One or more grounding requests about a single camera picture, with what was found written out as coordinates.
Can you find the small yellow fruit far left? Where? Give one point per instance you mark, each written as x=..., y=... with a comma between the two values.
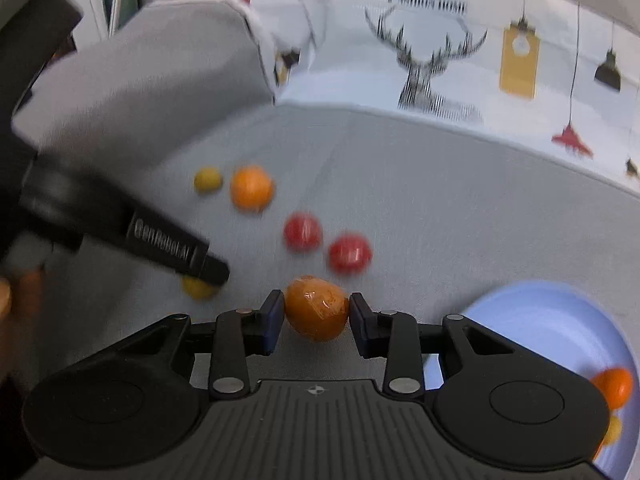
x=208, y=180

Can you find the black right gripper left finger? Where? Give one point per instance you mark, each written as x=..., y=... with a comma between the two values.
x=144, y=395

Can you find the red fruit left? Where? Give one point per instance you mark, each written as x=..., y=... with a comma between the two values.
x=302, y=232

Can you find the red fruit right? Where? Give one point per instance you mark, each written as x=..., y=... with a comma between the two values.
x=349, y=253

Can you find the light blue plate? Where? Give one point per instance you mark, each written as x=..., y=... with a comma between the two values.
x=565, y=326

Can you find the deer print sofa cloth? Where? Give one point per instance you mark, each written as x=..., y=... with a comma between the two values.
x=556, y=77

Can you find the grey sofa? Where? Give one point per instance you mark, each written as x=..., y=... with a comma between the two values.
x=185, y=85

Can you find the red fruit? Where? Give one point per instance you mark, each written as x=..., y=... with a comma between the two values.
x=349, y=253
x=302, y=232

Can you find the orange fruit front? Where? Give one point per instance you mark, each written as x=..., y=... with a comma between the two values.
x=315, y=308

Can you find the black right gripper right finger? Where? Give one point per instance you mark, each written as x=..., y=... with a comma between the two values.
x=497, y=401

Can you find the orange fruit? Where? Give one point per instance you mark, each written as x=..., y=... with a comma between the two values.
x=315, y=308
x=252, y=189
x=616, y=385

